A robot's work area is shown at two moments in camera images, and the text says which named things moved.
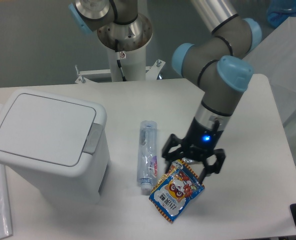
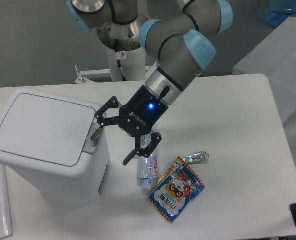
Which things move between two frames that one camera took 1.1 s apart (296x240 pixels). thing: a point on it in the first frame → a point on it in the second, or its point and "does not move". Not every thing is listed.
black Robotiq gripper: (202, 139) → (137, 117)
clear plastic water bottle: (147, 160) does not move
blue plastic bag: (279, 10) does not move
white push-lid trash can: (57, 144) does not move
